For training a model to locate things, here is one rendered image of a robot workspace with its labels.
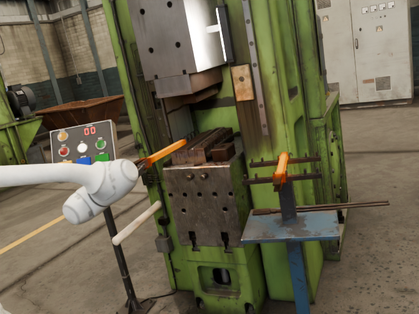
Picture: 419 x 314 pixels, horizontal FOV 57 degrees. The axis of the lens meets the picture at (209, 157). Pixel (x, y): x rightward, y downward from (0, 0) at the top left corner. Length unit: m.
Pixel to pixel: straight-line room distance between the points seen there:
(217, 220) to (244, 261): 0.26
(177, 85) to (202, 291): 1.16
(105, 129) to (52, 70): 9.40
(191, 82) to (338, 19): 5.31
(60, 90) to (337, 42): 7.53
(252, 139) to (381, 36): 5.14
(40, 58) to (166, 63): 9.53
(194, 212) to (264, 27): 0.98
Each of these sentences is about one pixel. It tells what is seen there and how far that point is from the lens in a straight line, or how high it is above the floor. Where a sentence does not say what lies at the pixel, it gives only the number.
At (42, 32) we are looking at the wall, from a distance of 11.59.
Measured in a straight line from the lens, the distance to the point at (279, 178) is 1.47.
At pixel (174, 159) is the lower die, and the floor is 0.94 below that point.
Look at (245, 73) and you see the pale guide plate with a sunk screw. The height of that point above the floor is 1.31.
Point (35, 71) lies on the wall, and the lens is 11.19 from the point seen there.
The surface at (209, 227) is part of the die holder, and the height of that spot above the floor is 0.58.
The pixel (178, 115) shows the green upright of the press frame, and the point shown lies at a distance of 2.27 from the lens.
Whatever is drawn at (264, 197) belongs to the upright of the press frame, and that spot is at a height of 0.65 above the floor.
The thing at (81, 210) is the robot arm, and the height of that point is 1.06.
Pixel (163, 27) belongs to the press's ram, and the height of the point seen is 1.60.
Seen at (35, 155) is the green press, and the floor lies 0.29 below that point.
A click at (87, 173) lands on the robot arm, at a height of 1.18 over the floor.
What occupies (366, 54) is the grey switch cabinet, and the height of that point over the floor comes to 0.89.
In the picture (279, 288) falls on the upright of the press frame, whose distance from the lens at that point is 2.35.
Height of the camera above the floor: 1.46
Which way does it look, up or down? 15 degrees down
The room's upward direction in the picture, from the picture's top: 11 degrees counter-clockwise
